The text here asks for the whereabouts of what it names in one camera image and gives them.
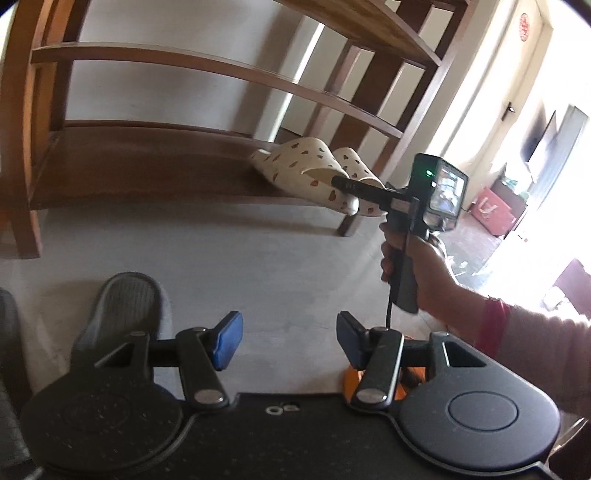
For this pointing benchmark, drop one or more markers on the cream slipper with brown hearts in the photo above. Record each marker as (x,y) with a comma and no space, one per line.
(295,159)
(355,166)

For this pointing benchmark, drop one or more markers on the grey ribbed slipper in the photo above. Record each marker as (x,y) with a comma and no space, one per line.
(11,369)
(120,304)

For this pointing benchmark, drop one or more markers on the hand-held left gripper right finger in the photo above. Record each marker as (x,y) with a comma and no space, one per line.
(349,339)

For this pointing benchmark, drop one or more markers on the red wall decoration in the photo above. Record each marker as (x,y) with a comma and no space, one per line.
(525,26)

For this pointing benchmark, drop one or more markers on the wooden shoe rack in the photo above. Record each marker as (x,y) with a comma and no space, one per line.
(161,157)

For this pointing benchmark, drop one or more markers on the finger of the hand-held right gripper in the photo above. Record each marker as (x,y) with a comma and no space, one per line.
(360,189)

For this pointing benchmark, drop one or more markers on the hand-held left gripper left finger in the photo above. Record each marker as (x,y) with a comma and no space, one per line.
(227,341)

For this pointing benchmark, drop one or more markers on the person's right forearm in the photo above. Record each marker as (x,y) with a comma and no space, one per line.
(531,341)

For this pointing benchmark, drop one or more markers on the person's right hand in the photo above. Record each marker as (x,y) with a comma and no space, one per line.
(436,277)

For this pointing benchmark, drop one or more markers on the pink box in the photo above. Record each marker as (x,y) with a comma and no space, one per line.
(496,207)

